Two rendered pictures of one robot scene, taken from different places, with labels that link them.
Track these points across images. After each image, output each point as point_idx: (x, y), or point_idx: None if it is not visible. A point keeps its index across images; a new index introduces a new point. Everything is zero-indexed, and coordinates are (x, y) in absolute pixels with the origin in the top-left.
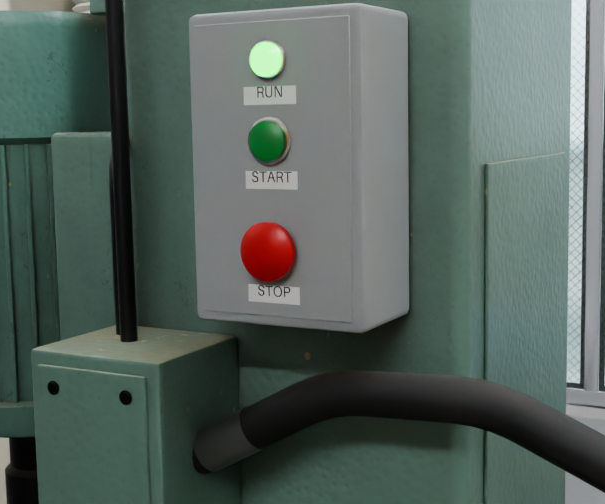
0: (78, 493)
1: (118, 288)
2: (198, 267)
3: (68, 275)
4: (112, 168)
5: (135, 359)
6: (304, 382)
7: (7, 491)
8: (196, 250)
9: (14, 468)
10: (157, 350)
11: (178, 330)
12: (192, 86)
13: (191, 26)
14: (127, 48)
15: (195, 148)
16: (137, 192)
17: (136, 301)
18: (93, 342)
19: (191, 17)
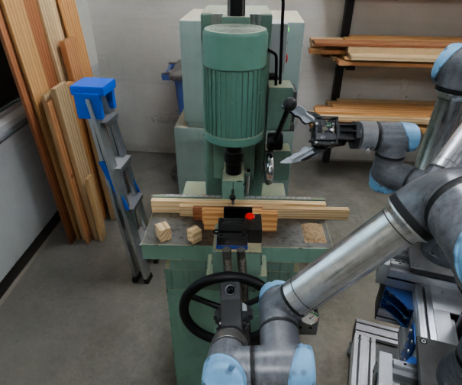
0: None
1: (281, 75)
2: (285, 64)
3: None
4: (282, 53)
5: (289, 81)
6: (277, 78)
7: (241, 157)
8: (285, 62)
9: (241, 150)
10: (283, 81)
11: (269, 82)
12: (287, 35)
13: (288, 25)
14: (271, 30)
15: (286, 45)
16: (269, 59)
17: (268, 81)
18: (284, 85)
19: (288, 24)
